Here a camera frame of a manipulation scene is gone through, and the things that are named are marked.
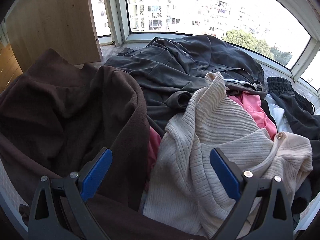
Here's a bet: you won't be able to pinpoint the brown fleece garment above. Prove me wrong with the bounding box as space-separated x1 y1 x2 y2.
1 49 196 239

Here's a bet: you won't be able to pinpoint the cream ribbed knit sweater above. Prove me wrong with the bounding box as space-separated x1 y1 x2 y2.
143 72 313 238

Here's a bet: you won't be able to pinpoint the white garment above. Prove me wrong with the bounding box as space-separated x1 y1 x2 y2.
264 94 292 133

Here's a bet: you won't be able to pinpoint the black elastic-waist shorts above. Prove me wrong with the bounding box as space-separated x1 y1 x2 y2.
267 76 319 140

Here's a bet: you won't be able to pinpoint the pink garment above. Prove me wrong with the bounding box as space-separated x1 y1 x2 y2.
228 93 277 139

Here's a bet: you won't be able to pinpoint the pink plaid blanket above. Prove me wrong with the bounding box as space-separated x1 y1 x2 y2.
89 42 148 69

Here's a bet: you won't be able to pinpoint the dark grey t-shirt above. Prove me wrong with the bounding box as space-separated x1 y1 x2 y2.
105 35 267 136

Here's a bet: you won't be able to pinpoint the light wooden cabinet panel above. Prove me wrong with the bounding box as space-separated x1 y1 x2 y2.
5 0 103 72

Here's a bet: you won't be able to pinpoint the white window frame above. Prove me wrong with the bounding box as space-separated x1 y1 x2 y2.
91 0 319 94

